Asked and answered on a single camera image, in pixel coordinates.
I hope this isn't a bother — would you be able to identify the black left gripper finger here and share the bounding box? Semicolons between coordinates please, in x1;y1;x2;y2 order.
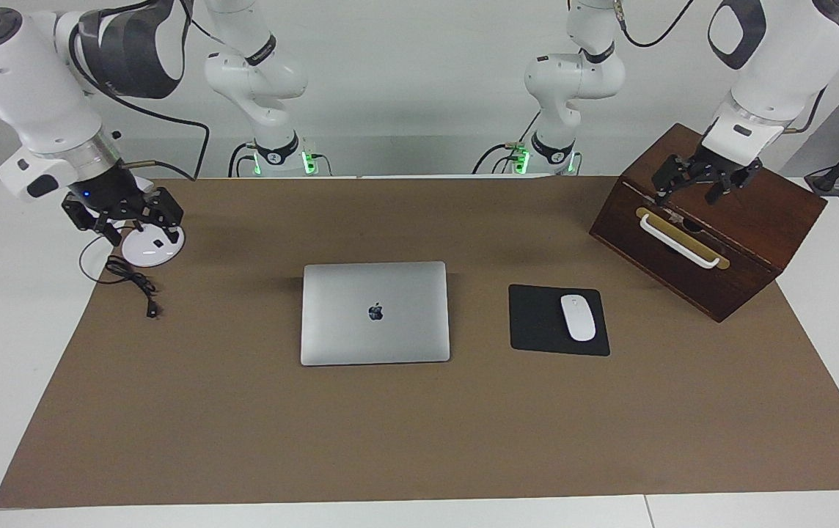
706;160;763;206
651;154;703;206

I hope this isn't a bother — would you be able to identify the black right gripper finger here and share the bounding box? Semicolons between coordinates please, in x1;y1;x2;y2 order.
141;187;186;237
62;194;124;247

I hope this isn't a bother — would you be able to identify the silver laptop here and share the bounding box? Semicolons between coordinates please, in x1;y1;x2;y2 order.
300;261;452;367

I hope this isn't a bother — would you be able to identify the white desk lamp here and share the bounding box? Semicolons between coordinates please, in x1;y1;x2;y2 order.
115;175;186;268

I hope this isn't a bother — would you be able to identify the dark brown wooden box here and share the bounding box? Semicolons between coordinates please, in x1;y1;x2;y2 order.
589;122;828;323

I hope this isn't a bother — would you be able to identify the white computer mouse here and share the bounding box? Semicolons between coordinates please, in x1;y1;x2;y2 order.
560;294;597;342

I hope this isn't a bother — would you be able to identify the black mouse pad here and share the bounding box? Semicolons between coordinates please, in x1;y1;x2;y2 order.
508;284;611;357

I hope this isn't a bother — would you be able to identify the brown table mat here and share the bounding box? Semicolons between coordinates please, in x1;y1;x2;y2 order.
0;176;839;509

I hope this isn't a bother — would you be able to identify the black lamp power cable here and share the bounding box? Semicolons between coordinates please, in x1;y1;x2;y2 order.
79;236;162;319

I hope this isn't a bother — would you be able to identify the white box handle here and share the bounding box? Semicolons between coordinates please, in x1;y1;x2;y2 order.
640;213;721;269

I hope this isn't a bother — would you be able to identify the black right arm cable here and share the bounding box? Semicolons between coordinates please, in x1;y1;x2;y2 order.
67;0;211;181

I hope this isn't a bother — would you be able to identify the brass handle plate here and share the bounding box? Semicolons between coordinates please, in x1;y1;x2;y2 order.
635;207;731;271

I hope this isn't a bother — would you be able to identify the black arm base cable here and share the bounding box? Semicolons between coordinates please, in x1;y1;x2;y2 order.
227;142;259;178
472;110;542;175

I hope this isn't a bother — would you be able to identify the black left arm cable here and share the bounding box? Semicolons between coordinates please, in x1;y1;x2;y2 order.
614;0;828;134

